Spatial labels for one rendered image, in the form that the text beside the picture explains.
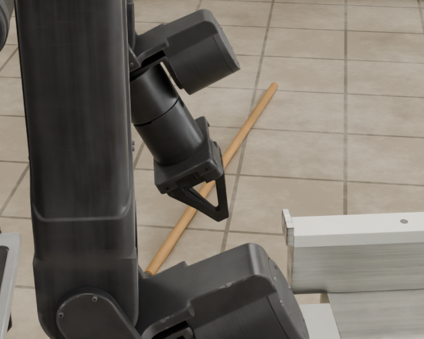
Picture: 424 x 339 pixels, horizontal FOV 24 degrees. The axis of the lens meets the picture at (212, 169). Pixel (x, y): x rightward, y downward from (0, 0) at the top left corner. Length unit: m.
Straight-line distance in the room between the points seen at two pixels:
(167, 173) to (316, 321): 0.27
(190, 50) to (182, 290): 0.42
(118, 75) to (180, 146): 0.50
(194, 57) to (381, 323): 0.33
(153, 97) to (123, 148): 0.46
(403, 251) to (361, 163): 2.02
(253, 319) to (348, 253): 0.25
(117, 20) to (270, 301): 0.19
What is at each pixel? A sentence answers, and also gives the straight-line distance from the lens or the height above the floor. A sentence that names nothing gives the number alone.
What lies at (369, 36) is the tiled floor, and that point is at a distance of 3.80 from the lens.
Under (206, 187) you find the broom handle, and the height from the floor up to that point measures 0.02.
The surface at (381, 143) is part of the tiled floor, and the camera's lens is 2.97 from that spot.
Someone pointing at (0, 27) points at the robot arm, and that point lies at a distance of 0.93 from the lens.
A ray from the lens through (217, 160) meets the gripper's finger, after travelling 1.01.
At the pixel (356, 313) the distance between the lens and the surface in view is 0.82.
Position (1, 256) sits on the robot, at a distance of 0.95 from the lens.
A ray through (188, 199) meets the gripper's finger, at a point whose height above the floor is 0.80.
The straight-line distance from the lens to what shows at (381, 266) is 0.84.
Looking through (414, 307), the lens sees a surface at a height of 0.84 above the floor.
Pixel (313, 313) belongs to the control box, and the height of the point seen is 0.84.
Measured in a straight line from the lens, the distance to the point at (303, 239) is 0.81.
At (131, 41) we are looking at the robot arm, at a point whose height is 0.99.
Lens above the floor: 1.33
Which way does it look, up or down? 28 degrees down
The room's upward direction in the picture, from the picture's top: straight up
